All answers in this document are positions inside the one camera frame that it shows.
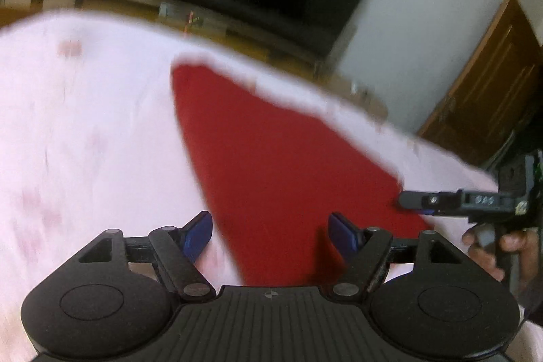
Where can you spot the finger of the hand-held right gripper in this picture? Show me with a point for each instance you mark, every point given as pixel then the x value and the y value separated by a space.
pixel 424 201

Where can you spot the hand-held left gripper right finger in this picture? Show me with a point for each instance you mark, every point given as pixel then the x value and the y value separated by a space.
pixel 341 234

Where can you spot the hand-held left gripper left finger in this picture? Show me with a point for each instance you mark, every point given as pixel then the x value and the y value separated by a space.
pixel 197 234

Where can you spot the red garment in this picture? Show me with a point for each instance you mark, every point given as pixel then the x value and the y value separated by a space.
pixel 275 154

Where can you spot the person's right hand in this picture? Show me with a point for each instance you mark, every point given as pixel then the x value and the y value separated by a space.
pixel 515 241

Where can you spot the brown wooden door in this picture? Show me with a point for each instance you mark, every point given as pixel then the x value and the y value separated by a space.
pixel 488 90

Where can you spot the pale floral bedsheet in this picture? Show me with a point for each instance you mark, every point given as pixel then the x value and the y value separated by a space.
pixel 85 133

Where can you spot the wooden television stand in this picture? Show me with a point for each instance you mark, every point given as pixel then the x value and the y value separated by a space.
pixel 288 56

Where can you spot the grey set-top box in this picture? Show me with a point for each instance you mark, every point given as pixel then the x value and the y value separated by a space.
pixel 167 10

